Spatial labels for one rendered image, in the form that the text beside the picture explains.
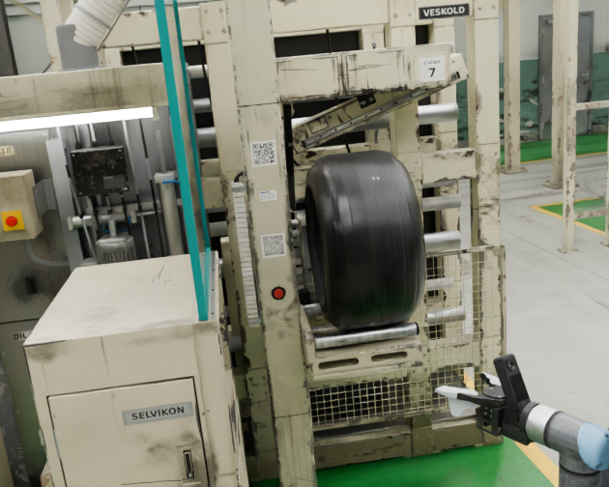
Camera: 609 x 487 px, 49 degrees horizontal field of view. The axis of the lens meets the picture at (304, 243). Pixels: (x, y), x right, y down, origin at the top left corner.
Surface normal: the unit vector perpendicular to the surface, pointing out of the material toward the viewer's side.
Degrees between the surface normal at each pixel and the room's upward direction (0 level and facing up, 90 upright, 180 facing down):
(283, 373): 90
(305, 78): 90
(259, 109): 90
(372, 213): 59
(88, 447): 90
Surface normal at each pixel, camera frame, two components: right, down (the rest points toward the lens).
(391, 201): 0.05, -0.37
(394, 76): 0.13, 0.25
